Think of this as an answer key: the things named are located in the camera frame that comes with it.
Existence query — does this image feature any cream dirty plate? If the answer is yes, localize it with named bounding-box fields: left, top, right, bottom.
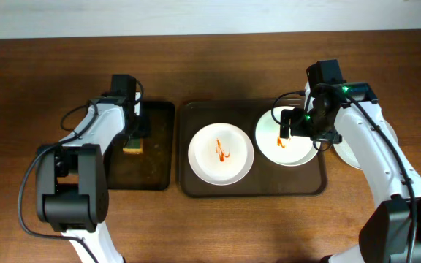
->
left=255, top=110, right=318, bottom=167

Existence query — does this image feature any green yellow sponge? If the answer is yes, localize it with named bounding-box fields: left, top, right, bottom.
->
left=122, top=138, right=143, bottom=155

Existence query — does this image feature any grey-white plate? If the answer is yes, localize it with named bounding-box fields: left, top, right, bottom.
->
left=334, top=120, right=399, bottom=170

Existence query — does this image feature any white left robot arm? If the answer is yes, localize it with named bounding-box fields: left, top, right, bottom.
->
left=30, top=75, right=150, bottom=262

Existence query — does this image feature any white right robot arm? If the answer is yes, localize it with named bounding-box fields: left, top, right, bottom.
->
left=276, top=60, right=421, bottom=263

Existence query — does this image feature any large brown serving tray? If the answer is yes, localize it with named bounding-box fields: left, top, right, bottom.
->
left=177, top=99, right=327, bottom=198

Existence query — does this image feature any small black tray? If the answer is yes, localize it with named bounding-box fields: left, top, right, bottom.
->
left=104, top=101, right=175, bottom=191

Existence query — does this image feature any pink-white plate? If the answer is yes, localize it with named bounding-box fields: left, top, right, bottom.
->
left=188, top=123, right=254, bottom=186

